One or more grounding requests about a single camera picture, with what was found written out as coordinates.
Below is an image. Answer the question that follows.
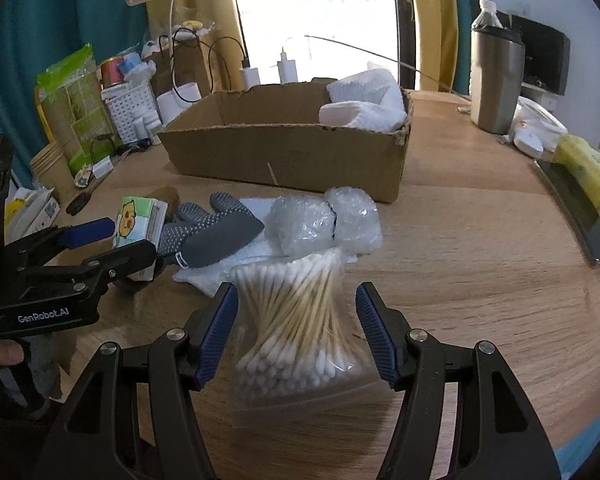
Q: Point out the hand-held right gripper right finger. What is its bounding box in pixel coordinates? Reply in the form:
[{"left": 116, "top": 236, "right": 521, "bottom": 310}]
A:
[{"left": 355, "top": 281, "right": 563, "bottom": 480}]

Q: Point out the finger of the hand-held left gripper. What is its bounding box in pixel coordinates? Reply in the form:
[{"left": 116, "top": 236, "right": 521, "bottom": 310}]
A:
[
  {"left": 5, "top": 216, "right": 117, "bottom": 272},
  {"left": 14, "top": 240, "right": 159, "bottom": 307}
]

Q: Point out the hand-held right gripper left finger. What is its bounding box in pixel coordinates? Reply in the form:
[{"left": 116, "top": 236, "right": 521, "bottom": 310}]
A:
[{"left": 32, "top": 281, "right": 240, "bottom": 480}]

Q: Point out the cartoon print tissue pack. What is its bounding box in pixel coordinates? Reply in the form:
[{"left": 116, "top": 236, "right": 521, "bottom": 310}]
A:
[{"left": 111, "top": 196, "right": 170, "bottom": 281}]

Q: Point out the white embossed paper towel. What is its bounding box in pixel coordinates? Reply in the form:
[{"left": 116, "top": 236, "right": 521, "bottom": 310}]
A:
[
  {"left": 326, "top": 72, "right": 404, "bottom": 109},
  {"left": 319, "top": 99, "right": 409, "bottom": 134},
  {"left": 172, "top": 197, "right": 361, "bottom": 297}
]

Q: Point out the grey dotted glove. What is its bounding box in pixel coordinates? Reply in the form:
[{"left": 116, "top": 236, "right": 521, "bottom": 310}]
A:
[
  {"left": 157, "top": 191, "right": 253, "bottom": 262},
  {"left": 179, "top": 211, "right": 266, "bottom": 269}
]

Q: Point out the bag of cotton swabs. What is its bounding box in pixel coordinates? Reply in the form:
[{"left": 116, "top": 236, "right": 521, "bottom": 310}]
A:
[{"left": 228, "top": 249, "right": 370, "bottom": 403}]

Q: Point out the brown cardboard box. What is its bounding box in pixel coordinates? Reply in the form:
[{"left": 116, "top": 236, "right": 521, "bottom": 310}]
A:
[{"left": 157, "top": 78, "right": 415, "bottom": 205}]

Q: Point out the person's left hand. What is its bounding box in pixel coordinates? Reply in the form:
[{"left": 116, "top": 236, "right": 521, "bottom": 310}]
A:
[{"left": 0, "top": 338, "right": 26, "bottom": 401}]

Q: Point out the yellow white packet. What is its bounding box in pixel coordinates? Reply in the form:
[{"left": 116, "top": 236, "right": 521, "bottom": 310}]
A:
[{"left": 5, "top": 187, "right": 62, "bottom": 241}]

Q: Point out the stack of paper cups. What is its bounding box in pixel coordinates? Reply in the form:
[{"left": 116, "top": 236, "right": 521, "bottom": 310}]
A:
[{"left": 30, "top": 140, "right": 77, "bottom": 204}]

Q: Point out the white perforated basket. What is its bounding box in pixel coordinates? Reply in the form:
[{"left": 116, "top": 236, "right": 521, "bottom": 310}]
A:
[{"left": 101, "top": 81, "right": 160, "bottom": 144}]

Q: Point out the green snack packet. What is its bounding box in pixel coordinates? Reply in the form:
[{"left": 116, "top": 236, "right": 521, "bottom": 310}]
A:
[{"left": 36, "top": 44, "right": 117, "bottom": 177}]

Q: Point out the crumpled clear plastic bag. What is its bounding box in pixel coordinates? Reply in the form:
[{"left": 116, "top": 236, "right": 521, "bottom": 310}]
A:
[{"left": 271, "top": 186, "right": 383, "bottom": 261}]

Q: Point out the red can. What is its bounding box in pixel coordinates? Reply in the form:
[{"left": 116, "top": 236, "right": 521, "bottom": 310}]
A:
[{"left": 100, "top": 56, "right": 131, "bottom": 90}]

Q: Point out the brown paper bag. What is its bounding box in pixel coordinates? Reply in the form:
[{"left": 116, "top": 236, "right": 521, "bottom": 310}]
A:
[{"left": 152, "top": 35, "right": 220, "bottom": 99}]

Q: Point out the teal curtain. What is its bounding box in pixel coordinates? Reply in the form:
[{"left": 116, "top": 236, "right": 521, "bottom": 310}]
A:
[
  {"left": 0, "top": 0, "right": 153, "bottom": 186},
  {"left": 450, "top": 0, "right": 492, "bottom": 96}
]

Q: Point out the plush toy in clear wrap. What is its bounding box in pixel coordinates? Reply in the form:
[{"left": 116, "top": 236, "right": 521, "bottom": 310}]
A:
[{"left": 172, "top": 19, "right": 216, "bottom": 41}]

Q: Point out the smartphone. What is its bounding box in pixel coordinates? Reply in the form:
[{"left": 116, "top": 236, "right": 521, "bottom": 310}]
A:
[{"left": 532, "top": 159, "right": 600, "bottom": 267}]

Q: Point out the white computer mouse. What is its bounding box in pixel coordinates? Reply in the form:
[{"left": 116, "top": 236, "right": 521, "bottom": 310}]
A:
[{"left": 512, "top": 127, "right": 544, "bottom": 157}]

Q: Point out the yellow curtain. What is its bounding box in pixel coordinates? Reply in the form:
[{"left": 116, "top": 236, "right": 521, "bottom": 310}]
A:
[
  {"left": 407, "top": 0, "right": 464, "bottom": 93},
  {"left": 140, "top": 0, "right": 249, "bottom": 93}
]

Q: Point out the yellow wipes packet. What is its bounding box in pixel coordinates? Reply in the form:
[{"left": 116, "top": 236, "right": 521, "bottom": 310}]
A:
[{"left": 552, "top": 134, "right": 600, "bottom": 217}]

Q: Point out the white plastic bag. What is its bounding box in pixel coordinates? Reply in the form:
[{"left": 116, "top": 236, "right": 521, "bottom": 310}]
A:
[{"left": 510, "top": 97, "right": 569, "bottom": 153}]

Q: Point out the steel tumbler with black lid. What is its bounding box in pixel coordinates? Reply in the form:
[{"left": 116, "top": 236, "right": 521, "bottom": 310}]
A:
[{"left": 470, "top": 27, "right": 526, "bottom": 135}]

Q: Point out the clear water bottle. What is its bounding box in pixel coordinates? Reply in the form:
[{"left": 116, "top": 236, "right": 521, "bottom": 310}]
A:
[{"left": 471, "top": 0, "right": 504, "bottom": 32}]

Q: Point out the black handled tool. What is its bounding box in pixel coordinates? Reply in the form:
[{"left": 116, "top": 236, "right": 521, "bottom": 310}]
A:
[{"left": 66, "top": 180, "right": 104, "bottom": 217}]

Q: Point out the black cable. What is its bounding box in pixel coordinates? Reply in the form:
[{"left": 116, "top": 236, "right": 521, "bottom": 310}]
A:
[{"left": 171, "top": 27, "right": 249, "bottom": 106}]

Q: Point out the white charger with grey cable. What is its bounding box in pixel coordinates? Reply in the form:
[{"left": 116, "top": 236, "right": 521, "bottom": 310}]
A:
[{"left": 277, "top": 47, "right": 300, "bottom": 84}]

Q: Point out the grey cable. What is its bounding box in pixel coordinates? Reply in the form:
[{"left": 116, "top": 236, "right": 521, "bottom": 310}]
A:
[{"left": 305, "top": 35, "right": 456, "bottom": 94}]

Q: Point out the dark window frame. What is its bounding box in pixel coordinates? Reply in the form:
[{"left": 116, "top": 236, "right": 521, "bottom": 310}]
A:
[{"left": 390, "top": 0, "right": 417, "bottom": 89}]

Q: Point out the black wall device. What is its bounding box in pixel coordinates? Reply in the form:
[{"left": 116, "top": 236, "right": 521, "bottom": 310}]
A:
[{"left": 510, "top": 14, "right": 571, "bottom": 96}]

